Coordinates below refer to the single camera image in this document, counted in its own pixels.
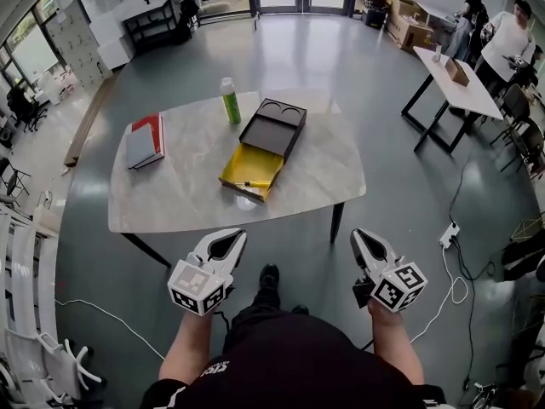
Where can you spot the grey book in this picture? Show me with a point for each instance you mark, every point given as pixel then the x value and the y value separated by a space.
pixel 140 147

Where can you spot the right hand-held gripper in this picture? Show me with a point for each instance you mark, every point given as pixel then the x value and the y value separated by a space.
pixel 398 288

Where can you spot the large cardboard box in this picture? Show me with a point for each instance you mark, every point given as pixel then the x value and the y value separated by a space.
pixel 411 26

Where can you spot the white side table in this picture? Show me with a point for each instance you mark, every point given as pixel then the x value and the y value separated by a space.
pixel 464 88

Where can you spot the red book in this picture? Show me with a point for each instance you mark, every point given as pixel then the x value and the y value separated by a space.
pixel 156 134

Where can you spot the grey locker cabinet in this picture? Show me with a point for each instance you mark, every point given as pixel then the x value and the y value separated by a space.
pixel 78 45

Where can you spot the long wooden plank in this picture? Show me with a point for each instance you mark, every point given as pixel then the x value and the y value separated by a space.
pixel 91 117

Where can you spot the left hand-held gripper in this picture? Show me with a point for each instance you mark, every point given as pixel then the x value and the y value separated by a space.
pixel 196 286

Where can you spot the small open cardboard box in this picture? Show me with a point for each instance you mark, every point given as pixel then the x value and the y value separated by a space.
pixel 457 71

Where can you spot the white cabinet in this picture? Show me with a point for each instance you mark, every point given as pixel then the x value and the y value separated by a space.
pixel 108 28

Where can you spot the person's leg with black shoe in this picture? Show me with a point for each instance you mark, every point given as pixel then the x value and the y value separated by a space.
pixel 268 288

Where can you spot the white office chair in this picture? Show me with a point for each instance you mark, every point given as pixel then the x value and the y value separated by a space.
pixel 68 364

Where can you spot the yellow screwdriver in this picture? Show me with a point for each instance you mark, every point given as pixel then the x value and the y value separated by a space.
pixel 255 183

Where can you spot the black office chair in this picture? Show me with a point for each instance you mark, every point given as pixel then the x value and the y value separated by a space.
pixel 23 107

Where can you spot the black table leg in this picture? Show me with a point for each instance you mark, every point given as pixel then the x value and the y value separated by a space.
pixel 147 249
pixel 336 222

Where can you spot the person's torso in black clothing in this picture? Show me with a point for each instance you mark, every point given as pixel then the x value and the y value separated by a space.
pixel 294 364

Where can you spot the black folding chair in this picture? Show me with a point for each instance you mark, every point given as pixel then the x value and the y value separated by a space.
pixel 13 179

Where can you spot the person's right forearm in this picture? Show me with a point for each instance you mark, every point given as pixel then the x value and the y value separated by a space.
pixel 394 343

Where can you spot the black and yellow case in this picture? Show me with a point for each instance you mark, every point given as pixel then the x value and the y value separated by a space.
pixel 374 13

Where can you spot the person's left forearm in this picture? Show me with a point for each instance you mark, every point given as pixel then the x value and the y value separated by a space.
pixel 189 347

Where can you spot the white power strip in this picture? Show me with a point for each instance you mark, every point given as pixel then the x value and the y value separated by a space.
pixel 449 233

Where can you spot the black shelf unit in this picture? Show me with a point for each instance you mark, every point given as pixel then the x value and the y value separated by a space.
pixel 157 26

